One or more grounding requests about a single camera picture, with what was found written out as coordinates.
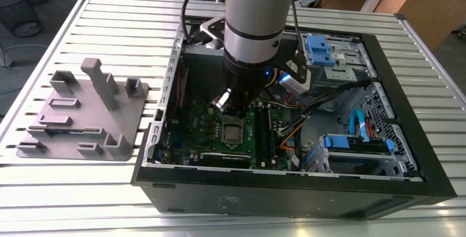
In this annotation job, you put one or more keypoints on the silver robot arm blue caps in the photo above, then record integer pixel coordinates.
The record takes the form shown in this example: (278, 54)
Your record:
(256, 24)

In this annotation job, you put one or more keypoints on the blue plastic drive latch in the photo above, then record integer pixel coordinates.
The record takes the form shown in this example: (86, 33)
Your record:
(317, 44)
(322, 60)

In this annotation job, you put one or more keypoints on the grey metal drive cage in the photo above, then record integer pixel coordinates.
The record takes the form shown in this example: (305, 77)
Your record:
(338, 74)

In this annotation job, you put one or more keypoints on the RAM stick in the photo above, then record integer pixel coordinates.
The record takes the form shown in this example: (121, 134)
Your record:
(66, 132)

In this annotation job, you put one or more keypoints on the black RAM slot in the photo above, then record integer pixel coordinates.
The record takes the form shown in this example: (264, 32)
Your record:
(260, 133)
(272, 136)

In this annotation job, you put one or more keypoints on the grey plastic parts rack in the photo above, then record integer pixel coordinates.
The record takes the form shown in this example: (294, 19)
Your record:
(123, 117)

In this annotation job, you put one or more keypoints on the white camera black bracket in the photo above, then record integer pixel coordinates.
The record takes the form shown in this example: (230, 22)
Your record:
(297, 85)

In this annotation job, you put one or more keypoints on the hard disk in blue carrier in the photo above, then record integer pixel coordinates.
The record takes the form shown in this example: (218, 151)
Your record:
(338, 142)

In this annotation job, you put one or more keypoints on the large black mesh wastebasket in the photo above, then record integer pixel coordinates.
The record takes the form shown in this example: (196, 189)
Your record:
(18, 16)

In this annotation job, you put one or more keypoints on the black graphics card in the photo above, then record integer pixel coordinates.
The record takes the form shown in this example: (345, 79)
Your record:
(226, 160)

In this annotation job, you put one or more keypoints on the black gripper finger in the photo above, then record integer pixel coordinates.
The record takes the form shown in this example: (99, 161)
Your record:
(224, 101)
(246, 103)

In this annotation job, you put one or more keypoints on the black PC case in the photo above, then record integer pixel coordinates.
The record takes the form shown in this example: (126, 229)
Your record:
(273, 201)

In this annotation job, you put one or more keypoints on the silver CPU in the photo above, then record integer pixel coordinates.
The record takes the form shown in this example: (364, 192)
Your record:
(233, 133)

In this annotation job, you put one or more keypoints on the green motherboard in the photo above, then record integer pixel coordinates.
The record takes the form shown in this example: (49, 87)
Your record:
(248, 149)

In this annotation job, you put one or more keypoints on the grey metal disk bay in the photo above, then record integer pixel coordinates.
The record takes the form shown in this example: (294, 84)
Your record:
(398, 166)

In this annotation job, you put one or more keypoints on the brown wooden cabinet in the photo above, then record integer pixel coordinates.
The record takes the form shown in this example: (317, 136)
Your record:
(437, 10)

